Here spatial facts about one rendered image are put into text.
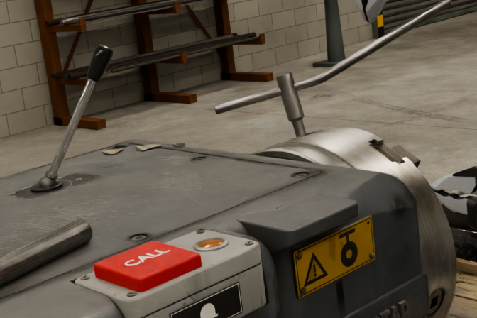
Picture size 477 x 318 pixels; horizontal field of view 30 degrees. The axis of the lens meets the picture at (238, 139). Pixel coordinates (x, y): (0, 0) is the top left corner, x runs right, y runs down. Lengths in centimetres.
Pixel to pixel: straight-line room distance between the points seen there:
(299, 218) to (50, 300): 23
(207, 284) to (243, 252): 4
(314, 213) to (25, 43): 770
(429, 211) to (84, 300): 55
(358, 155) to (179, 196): 29
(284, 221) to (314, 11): 1032
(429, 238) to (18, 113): 744
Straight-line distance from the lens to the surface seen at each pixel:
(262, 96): 117
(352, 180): 87
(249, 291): 71
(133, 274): 66
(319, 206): 80
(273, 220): 77
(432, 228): 109
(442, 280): 111
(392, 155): 113
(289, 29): 1071
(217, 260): 69
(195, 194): 88
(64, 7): 865
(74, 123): 98
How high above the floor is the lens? 149
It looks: 13 degrees down
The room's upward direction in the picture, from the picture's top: 7 degrees counter-clockwise
